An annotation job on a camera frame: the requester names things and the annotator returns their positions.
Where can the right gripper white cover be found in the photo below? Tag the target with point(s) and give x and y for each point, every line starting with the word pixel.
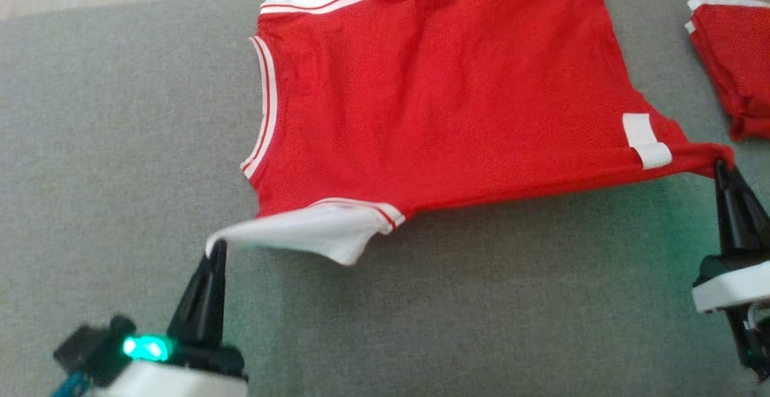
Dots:
pixel 734 286

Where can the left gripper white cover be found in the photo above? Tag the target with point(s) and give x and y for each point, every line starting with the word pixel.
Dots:
pixel 180 382

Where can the red white Bulls shorts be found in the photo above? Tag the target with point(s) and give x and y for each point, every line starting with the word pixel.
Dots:
pixel 740 60

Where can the red white basketball jersey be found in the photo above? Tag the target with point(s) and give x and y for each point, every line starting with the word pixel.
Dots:
pixel 451 96

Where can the large grey sofa seat cushion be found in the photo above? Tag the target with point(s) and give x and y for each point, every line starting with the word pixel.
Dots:
pixel 481 301

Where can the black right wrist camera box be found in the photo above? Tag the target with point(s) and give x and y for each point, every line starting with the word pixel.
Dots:
pixel 752 343

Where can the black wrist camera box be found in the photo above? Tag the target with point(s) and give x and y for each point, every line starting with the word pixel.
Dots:
pixel 752 343
pixel 90 349

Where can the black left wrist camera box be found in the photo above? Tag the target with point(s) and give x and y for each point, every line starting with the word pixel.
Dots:
pixel 90 349

